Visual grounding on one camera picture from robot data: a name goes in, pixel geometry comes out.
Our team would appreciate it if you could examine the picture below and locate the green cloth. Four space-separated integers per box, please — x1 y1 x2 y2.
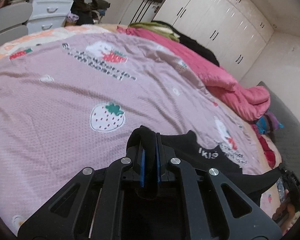
129 22 180 42

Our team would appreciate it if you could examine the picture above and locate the red cloth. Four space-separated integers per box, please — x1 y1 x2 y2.
256 130 277 168

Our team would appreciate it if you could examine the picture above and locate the grey quilted headboard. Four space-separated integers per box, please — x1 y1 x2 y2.
257 81 300 180

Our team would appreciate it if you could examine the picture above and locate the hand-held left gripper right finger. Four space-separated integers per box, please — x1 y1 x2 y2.
155 132 283 240

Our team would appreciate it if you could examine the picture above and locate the black long-sleeve sweater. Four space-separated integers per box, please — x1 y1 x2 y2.
126 126 280 207

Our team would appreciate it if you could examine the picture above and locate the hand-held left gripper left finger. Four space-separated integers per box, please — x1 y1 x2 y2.
17 141 147 240

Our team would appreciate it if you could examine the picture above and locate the black garment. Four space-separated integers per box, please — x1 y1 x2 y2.
152 21 219 67

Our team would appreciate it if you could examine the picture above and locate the dark clothes pile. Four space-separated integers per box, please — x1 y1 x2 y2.
71 0 110 25

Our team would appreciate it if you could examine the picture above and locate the white drawer cabinet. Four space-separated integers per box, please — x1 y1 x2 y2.
26 0 74 34

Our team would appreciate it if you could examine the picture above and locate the pink quilt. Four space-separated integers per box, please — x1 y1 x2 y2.
117 26 270 124

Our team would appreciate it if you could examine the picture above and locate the colourful striped cloth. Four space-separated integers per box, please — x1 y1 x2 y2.
255 111 283 134

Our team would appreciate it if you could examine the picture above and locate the pink strawberry printed bedsheet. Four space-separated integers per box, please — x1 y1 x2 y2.
0 24 283 238

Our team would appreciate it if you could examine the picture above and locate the white wardrobe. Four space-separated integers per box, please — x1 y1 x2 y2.
120 0 274 80

